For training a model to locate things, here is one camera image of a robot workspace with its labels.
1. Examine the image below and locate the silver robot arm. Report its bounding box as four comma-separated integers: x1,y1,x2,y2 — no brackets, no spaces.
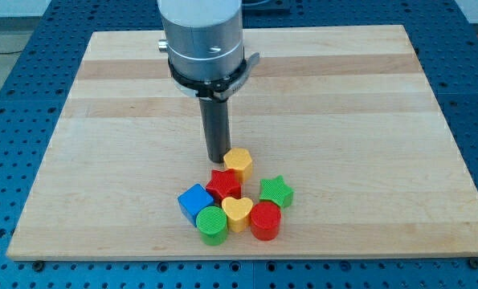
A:
157,0,246,98

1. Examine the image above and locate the yellow hexagon block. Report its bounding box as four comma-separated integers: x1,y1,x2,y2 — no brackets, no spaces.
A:
223,148,253,184

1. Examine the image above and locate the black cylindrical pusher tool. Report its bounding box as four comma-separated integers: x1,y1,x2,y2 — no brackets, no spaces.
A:
199,99,231,163

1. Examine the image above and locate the red star block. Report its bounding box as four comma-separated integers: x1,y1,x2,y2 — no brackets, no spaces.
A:
205,169,242,204

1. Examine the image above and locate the green star block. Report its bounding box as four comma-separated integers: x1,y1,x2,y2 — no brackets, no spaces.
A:
259,175,294,208

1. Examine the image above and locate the yellow heart block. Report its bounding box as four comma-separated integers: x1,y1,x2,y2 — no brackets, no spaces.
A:
221,197,254,233

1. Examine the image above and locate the blue cube block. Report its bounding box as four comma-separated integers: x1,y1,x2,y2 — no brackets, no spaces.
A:
178,184,214,227

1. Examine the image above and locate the red cylinder block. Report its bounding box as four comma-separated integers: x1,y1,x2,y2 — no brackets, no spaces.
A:
250,201,282,241

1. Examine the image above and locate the green cylinder block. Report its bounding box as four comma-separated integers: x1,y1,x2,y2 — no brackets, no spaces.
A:
196,206,228,246

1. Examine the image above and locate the wooden board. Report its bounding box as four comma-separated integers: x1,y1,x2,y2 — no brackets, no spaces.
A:
7,25,478,261

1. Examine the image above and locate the black clamp ring with lever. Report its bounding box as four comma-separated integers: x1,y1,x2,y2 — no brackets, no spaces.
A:
167,51,260,102

